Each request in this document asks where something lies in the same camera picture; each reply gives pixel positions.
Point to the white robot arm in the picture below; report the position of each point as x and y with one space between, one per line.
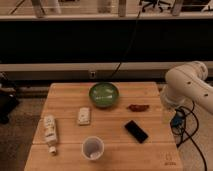
187 81

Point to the white eraser block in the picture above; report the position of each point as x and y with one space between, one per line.
84 116

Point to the green bowl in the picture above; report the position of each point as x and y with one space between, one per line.
104 94

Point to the black smartphone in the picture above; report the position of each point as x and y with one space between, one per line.
136 131

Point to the clear plastic cup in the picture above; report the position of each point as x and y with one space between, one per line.
93 148

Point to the white lotion bottle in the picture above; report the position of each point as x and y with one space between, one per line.
50 133

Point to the blue box on floor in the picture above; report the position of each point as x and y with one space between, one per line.
177 123

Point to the black office chair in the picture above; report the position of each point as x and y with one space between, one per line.
153 3

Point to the dark object at left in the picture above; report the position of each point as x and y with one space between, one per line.
8 101

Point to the wall power outlet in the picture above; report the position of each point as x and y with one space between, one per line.
92 74

